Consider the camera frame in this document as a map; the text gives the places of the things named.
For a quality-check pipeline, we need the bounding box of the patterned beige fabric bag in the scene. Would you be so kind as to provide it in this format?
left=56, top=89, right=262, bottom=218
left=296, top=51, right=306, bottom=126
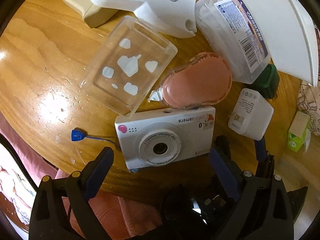
left=297, top=81, right=320, bottom=136

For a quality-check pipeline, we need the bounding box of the pink correction tape dispenser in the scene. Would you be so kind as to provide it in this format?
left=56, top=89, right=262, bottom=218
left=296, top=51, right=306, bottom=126
left=148, top=53, right=232, bottom=109

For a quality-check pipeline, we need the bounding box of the clear floss pick box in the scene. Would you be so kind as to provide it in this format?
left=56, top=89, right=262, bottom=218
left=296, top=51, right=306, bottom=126
left=195, top=0, right=271, bottom=84

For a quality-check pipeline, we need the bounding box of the clear plastic case with stickers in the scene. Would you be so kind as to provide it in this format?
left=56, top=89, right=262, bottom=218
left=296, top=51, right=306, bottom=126
left=79, top=16, right=178, bottom=117

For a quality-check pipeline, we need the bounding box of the white toy digital camera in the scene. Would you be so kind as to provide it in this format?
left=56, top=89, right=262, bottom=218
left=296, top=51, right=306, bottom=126
left=114, top=106, right=215, bottom=172

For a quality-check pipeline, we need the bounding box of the white USB charger block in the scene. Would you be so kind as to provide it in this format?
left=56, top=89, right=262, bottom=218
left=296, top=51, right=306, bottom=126
left=228, top=88, right=274, bottom=141

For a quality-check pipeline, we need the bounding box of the white plastic storage bin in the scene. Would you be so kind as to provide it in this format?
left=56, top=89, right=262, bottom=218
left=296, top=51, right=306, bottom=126
left=245, top=0, right=319, bottom=86

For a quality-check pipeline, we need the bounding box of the beige square box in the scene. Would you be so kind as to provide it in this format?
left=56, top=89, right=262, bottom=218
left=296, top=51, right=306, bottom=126
left=63, top=0, right=118, bottom=28

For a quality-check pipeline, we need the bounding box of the white plastic shaped holder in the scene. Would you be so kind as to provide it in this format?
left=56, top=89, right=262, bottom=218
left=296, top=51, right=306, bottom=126
left=91, top=0, right=197, bottom=38

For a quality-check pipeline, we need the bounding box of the blue camera strap tag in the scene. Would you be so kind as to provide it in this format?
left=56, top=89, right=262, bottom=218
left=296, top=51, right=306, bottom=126
left=71, top=128, right=120, bottom=148

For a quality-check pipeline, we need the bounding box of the green tissue pack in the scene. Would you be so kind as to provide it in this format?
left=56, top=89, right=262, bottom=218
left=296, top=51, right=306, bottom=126
left=287, top=111, right=311, bottom=153

